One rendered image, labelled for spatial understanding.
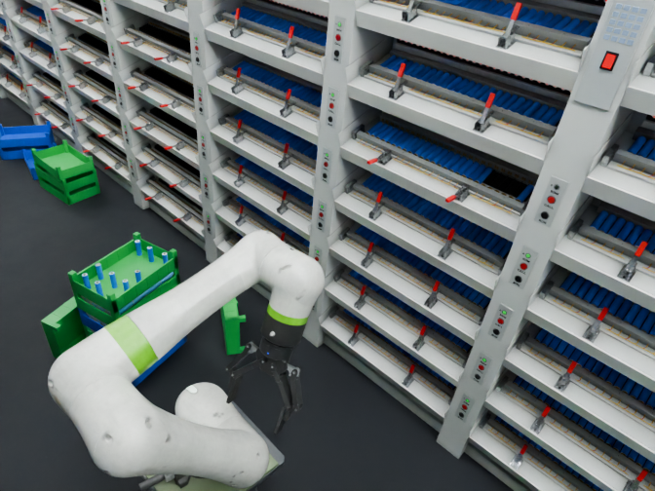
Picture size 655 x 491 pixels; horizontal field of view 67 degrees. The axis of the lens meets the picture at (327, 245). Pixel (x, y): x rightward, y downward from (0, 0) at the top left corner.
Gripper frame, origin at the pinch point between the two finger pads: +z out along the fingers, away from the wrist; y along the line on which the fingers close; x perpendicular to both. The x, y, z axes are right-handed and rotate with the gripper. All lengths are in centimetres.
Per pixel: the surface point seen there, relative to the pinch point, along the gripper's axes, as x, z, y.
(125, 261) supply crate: -43, 8, 85
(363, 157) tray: -53, -58, 13
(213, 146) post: -84, -37, 88
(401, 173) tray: -50, -58, -1
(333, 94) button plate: -50, -73, 27
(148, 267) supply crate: -45, 6, 75
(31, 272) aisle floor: -61, 48, 153
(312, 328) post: -88, 20, 22
